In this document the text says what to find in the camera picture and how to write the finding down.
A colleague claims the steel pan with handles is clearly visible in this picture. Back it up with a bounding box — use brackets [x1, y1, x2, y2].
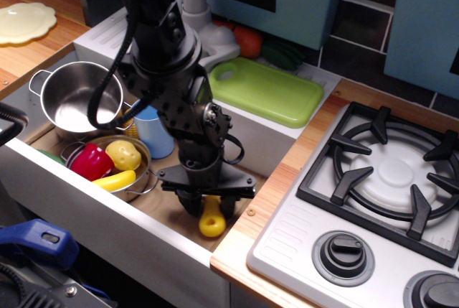
[61, 135, 156, 202]

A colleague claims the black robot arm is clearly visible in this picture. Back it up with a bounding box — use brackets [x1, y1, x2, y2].
[111, 0, 256, 218]

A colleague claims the black stove grate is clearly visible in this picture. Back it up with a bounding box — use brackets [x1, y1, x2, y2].
[296, 102, 458, 267]

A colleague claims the yellow handled toy knife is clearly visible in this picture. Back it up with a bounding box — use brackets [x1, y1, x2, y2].
[198, 195, 227, 238]

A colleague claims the green toy item in sink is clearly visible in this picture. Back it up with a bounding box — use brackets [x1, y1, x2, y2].
[38, 149, 65, 166]

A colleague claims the grey stove knob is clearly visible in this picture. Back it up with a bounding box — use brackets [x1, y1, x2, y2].
[311, 230, 376, 287]
[403, 271, 458, 308]

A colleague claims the red toy pepper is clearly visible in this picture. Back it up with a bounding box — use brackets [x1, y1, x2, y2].
[70, 143, 115, 181]

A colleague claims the light blue plastic cup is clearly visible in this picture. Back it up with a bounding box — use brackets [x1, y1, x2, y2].
[134, 106, 174, 159]

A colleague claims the toy corn cob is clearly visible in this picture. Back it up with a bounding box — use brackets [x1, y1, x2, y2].
[121, 118, 140, 139]

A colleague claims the steel pot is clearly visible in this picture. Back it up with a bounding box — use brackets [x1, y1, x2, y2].
[29, 61, 133, 141]

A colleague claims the teal box right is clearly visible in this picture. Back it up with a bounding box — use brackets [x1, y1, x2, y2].
[384, 0, 458, 98]

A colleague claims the yellow toy potato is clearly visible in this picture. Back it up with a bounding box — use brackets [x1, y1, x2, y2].
[105, 140, 142, 171]

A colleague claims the blue clamp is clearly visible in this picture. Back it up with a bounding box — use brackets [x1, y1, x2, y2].
[1, 219, 80, 271]

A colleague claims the white sink basin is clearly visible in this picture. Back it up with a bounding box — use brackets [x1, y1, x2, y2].
[0, 9, 341, 308]

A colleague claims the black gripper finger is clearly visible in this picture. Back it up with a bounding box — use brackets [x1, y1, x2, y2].
[220, 196, 237, 219]
[176, 190, 202, 217]

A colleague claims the dark green toy vegetable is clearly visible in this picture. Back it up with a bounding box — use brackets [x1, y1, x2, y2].
[261, 41, 305, 71]

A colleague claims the black braided cable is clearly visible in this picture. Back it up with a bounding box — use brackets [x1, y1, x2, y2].
[87, 0, 155, 130]

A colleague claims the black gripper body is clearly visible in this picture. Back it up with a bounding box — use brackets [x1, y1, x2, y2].
[158, 149, 257, 198]

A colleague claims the pale yellow plate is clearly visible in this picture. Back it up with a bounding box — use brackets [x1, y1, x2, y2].
[1, 2, 57, 45]

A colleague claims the green cutting board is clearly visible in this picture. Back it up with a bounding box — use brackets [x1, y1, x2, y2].
[209, 57, 324, 129]

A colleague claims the yellow toy banana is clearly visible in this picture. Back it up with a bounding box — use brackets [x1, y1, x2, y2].
[93, 170, 137, 192]

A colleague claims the grey toy faucet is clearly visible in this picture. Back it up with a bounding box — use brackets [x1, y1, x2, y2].
[182, 0, 240, 72]

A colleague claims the grey toy stove top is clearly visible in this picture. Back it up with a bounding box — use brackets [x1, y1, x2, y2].
[247, 107, 458, 307]

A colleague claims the orange toy tomato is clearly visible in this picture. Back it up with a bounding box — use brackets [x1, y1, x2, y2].
[212, 19, 263, 59]

